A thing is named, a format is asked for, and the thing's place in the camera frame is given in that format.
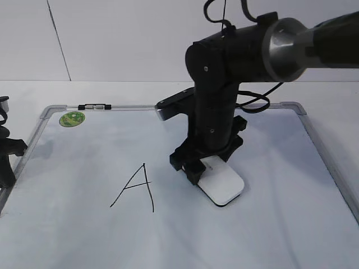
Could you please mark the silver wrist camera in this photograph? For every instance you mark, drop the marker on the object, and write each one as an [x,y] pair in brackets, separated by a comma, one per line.
[4,103]
[180,103]

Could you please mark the white framed whiteboard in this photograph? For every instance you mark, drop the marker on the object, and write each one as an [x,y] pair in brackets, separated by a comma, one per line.
[104,195]

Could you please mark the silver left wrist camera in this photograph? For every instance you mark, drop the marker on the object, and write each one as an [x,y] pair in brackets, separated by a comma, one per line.
[4,103]

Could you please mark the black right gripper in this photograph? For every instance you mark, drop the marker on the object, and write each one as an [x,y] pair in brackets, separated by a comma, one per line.
[189,154]

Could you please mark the black silver hanging clip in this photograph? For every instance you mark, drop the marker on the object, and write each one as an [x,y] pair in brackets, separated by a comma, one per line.
[94,107]

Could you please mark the round green magnet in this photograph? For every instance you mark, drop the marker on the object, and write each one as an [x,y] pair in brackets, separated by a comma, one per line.
[72,119]

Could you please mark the white rectangular board eraser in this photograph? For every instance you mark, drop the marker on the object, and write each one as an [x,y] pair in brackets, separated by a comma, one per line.
[219,181]

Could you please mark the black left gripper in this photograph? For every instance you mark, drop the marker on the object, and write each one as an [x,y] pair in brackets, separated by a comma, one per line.
[9,147]

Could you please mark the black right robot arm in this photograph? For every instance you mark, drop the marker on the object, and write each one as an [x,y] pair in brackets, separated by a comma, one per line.
[272,50]

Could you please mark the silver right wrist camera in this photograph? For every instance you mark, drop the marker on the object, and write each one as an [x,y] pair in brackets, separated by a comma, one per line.
[180,103]

